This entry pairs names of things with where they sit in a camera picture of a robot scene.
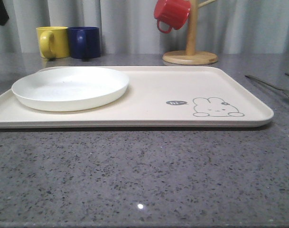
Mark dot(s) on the white round plate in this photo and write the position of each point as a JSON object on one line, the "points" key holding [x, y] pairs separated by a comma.
{"points": [[70, 88]]}

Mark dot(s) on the silver fork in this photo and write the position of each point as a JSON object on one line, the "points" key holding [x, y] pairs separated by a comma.
{"points": [[285, 91]]}

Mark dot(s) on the yellow mug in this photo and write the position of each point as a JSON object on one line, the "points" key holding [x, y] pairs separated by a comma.
{"points": [[53, 42]]}

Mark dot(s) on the dark blue mug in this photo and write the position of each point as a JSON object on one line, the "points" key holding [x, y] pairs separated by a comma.
{"points": [[84, 42]]}

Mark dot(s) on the red mug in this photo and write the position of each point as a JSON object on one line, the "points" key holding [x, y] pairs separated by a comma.
{"points": [[171, 14]]}

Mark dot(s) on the cream rabbit serving tray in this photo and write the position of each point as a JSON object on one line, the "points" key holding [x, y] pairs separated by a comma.
{"points": [[186, 96]]}

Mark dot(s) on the wooden mug tree stand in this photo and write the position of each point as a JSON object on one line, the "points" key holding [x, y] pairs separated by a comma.
{"points": [[190, 56]]}

